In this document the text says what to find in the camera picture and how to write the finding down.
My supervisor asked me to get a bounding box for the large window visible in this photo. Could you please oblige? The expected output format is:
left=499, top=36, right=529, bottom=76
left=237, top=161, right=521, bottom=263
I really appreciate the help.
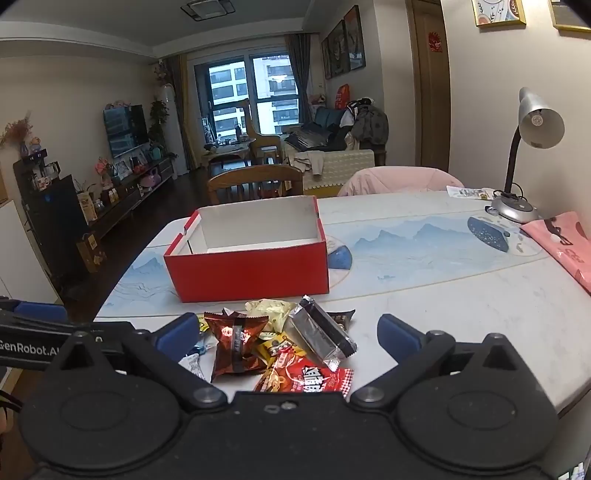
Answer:
left=194, top=53, right=305, bottom=139

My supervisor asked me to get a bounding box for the silver desk lamp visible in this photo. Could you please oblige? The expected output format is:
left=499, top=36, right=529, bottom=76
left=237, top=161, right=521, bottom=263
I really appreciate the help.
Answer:
left=485, top=87, right=565, bottom=225

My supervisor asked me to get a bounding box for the pile of dark clothes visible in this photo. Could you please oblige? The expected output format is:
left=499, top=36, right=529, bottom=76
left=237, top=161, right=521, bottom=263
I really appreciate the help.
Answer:
left=342, top=98, right=389, bottom=144

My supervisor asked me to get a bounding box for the pale yellow snack packet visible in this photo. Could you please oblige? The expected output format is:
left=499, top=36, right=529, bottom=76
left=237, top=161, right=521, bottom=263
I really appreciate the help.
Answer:
left=244, top=298, right=296, bottom=334

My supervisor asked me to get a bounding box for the dark wooden television cabinet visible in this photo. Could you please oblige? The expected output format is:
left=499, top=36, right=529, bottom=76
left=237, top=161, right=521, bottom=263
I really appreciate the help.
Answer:
left=76, top=154, right=178, bottom=241

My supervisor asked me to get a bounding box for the shiny brown-red snack packet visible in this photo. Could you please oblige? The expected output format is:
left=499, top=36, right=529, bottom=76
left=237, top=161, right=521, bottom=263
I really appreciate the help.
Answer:
left=203, top=310, right=269, bottom=383

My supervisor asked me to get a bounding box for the green house plant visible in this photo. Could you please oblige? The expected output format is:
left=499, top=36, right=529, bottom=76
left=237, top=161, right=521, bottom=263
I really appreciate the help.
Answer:
left=148, top=99, right=169, bottom=144

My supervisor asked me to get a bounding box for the grey curtain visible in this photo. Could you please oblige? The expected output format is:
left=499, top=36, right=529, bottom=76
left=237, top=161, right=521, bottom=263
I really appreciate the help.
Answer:
left=284, top=33, right=315, bottom=125
left=166, top=54, right=204, bottom=174

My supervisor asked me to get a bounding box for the pink plastic bag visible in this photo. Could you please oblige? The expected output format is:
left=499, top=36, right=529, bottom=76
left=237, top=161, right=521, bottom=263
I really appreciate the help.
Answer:
left=520, top=211, right=591, bottom=294

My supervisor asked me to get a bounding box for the blue white candy packet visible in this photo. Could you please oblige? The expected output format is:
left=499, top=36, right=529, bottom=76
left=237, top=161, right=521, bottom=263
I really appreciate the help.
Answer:
left=178, top=353, right=208, bottom=381

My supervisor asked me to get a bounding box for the wooden dining chair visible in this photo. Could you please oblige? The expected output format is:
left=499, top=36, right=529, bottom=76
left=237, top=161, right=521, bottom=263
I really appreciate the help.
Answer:
left=206, top=165, right=304, bottom=206

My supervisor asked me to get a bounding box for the orange yellow snack packet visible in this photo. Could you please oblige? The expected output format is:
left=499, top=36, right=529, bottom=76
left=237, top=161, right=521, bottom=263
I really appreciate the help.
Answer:
left=255, top=333, right=308, bottom=367

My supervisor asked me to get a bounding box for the ceiling light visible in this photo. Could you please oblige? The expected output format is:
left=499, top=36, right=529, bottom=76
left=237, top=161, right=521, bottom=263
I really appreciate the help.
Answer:
left=180, top=0, right=235, bottom=21

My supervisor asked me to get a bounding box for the black silver snack packet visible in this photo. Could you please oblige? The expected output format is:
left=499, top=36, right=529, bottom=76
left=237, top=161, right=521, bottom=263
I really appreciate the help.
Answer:
left=283, top=295, right=358, bottom=371

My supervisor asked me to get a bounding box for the brown gift bag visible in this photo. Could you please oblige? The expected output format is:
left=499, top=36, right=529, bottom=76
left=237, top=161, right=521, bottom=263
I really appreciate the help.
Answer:
left=76, top=233, right=108, bottom=273

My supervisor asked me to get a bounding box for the blue mountain print table mat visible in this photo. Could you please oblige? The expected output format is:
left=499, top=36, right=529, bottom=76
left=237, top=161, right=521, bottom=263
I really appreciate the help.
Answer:
left=95, top=203, right=550, bottom=320

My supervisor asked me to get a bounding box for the white cabinet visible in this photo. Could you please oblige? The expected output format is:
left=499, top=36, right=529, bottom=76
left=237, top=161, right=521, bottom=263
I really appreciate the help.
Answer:
left=0, top=198, right=61, bottom=305

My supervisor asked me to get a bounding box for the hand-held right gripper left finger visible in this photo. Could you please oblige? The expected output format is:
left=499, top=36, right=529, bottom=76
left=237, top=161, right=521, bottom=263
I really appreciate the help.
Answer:
left=48, top=313, right=229, bottom=414

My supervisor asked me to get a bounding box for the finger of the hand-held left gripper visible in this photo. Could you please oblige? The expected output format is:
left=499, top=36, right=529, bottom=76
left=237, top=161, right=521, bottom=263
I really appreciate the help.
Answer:
left=0, top=298, right=69, bottom=324
left=69, top=322, right=139, bottom=356

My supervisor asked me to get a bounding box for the flat television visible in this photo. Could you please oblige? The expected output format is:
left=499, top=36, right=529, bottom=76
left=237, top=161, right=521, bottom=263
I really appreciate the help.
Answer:
left=103, top=104, right=150, bottom=159

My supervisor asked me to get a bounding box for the sofa with cream cover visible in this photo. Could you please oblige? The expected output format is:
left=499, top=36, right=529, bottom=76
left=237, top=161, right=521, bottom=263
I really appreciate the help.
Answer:
left=281, top=108, right=389, bottom=197

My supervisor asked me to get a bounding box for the wooden door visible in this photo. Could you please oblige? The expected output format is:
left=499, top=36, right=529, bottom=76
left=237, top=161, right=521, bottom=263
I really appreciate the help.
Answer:
left=406, top=0, right=451, bottom=169

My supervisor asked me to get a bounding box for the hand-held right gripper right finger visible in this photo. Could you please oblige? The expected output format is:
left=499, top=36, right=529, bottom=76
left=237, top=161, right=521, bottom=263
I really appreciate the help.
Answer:
left=350, top=314, right=539, bottom=411

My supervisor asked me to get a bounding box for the wooden armchair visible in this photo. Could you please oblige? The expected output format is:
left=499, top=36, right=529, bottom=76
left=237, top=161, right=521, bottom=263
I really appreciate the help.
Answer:
left=238, top=98, right=282, bottom=164

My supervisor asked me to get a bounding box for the small white printed packet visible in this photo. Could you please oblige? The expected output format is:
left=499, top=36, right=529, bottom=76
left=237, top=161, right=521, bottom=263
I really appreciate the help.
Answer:
left=446, top=185, right=497, bottom=200

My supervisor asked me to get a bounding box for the dried flower bunch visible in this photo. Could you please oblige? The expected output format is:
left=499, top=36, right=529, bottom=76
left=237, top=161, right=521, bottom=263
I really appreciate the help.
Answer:
left=0, top=111, right=33, bottom=148

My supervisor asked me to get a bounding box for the white standing air conditioner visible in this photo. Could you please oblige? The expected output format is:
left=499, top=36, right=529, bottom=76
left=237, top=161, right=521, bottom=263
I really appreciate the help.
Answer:
left=160, top=84, right=190, bottom=176

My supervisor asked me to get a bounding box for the gold framed wall picture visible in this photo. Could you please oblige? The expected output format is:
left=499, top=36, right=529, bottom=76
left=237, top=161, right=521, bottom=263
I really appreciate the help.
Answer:
left=549, top=0, right=591, bottom=33
left=472, top=0, right=526, bottom=27

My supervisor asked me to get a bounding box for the black cabinet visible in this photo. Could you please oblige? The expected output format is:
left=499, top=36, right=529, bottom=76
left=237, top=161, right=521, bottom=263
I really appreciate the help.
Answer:
left=13, top=159, right=90, bottom=296

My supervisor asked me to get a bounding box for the coffee table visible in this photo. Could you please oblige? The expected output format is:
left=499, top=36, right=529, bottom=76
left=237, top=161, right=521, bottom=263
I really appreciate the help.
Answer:
left=203, top=143, right=252, bottom=169

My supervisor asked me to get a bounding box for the red cardboard box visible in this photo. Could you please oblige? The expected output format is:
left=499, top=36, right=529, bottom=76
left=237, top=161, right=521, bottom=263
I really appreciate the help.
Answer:
left=163, top=195, right=330, bottom=303

